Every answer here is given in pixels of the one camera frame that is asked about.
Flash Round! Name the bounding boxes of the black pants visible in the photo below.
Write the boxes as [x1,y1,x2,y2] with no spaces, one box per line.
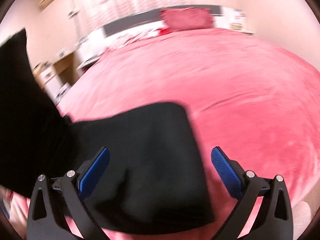
[1,30,214,235]

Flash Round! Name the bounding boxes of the white wooden cabinet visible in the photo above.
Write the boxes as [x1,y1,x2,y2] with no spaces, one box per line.
[33,51,79,104]

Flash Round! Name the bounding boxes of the pink bed blanket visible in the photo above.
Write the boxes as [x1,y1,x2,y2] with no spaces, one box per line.
[55,29,319,239]

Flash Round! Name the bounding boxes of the grey white bedside table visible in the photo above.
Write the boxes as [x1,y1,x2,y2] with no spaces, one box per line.
[76,28,105,76]

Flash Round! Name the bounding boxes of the pink floral crumpled cloth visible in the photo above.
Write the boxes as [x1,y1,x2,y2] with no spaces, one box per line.
[107,28,172,49]

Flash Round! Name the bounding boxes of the grey white headboard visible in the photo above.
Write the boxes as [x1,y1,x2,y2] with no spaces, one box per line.
[102,4,223,37]

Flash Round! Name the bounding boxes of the right bedside table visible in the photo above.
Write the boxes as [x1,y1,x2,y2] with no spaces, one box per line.
[221,7,255,35]

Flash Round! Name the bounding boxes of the dark red pillow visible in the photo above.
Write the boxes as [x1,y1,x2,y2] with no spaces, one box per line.
[159,7,214,31]

